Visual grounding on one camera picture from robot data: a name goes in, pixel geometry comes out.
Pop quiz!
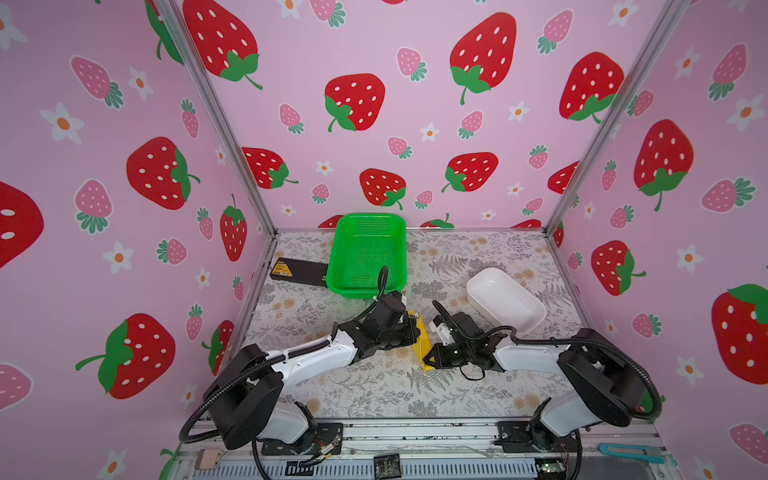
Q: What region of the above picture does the white plastic tray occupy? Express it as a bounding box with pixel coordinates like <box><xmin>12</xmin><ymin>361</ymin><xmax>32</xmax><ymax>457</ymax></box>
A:
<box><xmin>466</xmin><ymin>267</ymin><xmax>547</xmax><ymax>334</ymax></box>

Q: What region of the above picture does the black box yellow label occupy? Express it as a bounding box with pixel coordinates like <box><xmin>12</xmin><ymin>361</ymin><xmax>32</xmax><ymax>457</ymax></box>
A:
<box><xmin>269</xmin><ymin>257</ymin><xmax>328</xmax><ymax>288</ymax></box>

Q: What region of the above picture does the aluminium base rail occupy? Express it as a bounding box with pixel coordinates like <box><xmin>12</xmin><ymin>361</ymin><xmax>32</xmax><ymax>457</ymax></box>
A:
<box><xmin>163</xmin><ymin>417</ymin><xmax>683</xmax><ymax>479</ymax></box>

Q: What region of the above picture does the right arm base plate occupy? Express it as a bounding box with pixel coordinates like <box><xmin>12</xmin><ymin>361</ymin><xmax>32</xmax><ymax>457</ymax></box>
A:
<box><xmin>493</xmin><ymin>421</ymin><xmax>580</xmax><ymax>454</ymax></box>

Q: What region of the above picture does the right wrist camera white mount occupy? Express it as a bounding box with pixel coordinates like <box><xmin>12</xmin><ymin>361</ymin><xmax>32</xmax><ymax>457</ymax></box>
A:
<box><xmin>429</xmin><ymin>317</ymin><xmax>454</xmax><ymax>346</ymax></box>

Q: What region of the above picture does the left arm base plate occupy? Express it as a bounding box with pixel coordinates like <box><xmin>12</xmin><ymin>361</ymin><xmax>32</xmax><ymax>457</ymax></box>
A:
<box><xmin>260</xmin><ymin>422</ymin><xmax>344</xmax><ymax>456</ymax></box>

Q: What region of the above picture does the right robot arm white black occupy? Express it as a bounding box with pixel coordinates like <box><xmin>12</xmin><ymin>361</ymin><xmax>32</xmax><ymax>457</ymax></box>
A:
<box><xmin>423</xmin><ymin>300</ymin><xmax>663</xmax><ymax>452</ymax></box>

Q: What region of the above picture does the green plastic basket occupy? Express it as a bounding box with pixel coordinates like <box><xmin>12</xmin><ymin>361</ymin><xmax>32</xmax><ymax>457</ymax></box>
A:
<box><xmin>326</xmin><ymin>213</ymin><xmax>408</xmax><ymax>299</ymax></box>

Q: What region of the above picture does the teal utility knife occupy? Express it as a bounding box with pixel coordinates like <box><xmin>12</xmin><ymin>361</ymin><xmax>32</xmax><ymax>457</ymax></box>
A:
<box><xmin>599</xmin><ymin>443</ymin><xmax>665</xmax><ymax>465</ymax></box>

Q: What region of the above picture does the yellow paper napkin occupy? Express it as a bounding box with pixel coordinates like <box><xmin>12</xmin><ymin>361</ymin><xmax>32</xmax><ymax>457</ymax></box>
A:
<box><xmin>410</xmin><ymin>311</ymin><xmax>433</xmax><ymax>372</ymax></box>

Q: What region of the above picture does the small black circuit board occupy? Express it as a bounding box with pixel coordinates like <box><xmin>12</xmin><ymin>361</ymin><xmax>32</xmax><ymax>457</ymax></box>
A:
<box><xmin>373</xmin><ymin>454</ymin><xmax>403</xmax><ymax>480</ymax></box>

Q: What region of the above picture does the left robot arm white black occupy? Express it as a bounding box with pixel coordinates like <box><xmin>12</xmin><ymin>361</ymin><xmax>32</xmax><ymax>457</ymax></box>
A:
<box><xmin>179</xmin><ymin>266</ymin><xmax>420</xmax><ymax>454</ymax></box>

